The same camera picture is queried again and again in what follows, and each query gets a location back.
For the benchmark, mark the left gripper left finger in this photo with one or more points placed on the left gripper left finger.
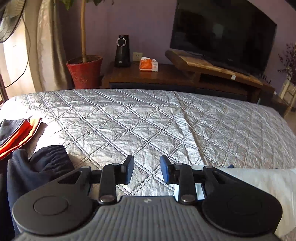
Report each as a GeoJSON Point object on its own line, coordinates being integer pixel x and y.
{"type": "Point", "coordinates": [112, 175]}

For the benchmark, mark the black flat screen television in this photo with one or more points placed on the black flat screen television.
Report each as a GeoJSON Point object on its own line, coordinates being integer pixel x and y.
{"type": "Point", "coordinates": [235, 34]}

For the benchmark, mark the wooden TV stand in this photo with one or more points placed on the wooden TV stand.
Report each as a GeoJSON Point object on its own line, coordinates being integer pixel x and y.
{"type": "Point", "coordinates": [212, 68]}

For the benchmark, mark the low dark wooden cabinet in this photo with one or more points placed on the low dark wooden cabinet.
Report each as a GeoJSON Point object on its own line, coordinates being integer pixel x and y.
{"type": "Point", "coordinates": [170, 78]}

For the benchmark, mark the red and navy garment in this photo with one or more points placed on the red and navy garment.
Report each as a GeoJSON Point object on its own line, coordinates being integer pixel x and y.
{"type": "Point", "coordinates": [17, 133]}

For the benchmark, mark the dark navy garment pile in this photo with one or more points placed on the dark navy garment pile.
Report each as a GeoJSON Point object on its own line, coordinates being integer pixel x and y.
{"type": "Point", "coordinates": [21, 174]}

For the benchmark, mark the orange tissue pack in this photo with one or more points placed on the orange tissue pack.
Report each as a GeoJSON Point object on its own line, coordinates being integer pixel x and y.
{"type": "Point", "coordinates": [148, 64]}

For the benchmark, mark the dark dried flower plant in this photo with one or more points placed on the dark dried flower plant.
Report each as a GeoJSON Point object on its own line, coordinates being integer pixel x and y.
{"type": "Point", "coordinates": [288, 61]}

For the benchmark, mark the blue and white graphic shirt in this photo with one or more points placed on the blue and white graphic shirt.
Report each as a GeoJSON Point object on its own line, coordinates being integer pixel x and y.
{"type": "Point", "coordinates": [249, 202]}

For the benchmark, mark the potted tree trunk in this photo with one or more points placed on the potted tree trunk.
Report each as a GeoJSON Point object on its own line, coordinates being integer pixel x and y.
{"type": "Point", "coordinates": [83, 36]}

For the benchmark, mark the white wall socket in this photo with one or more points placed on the white wall socket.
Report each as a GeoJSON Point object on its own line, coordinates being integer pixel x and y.
{"type": "Point", "coordinates": [137, 56]}

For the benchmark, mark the white lattice plant stand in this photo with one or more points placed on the white lattice plant stand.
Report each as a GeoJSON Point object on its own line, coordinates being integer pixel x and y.
{"type": "Point", "coordinates": [287, 94]}

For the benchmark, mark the black cylindrical speaker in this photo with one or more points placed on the black cylindrical speaker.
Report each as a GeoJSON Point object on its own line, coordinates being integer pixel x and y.
{"type": "Point", "coordinates": [122, 56]}

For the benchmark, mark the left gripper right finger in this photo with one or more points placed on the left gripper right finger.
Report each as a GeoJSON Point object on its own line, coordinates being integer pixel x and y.
{"type": "Point", "coordinates": [182, 175]}

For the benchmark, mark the standing electric fan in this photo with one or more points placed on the standing electric fan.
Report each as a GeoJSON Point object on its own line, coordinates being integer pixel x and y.
{"type": "Point", "coordinates": [11, 15]}

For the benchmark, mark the red plant pot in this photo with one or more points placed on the red plant pot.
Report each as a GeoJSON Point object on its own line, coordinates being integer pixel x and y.
{"type": "Point", "coordinates": [85, 75]}

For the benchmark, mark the beige curtain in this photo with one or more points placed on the beige curtain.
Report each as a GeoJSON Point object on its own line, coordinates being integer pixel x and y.
{"type": "Point", "coordinates": [47, 58]}

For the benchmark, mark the silver quilted bed cover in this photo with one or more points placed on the silver quilted bed cover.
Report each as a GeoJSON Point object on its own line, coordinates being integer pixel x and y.
{"type": "Point", "coordinates": [98, 127]}

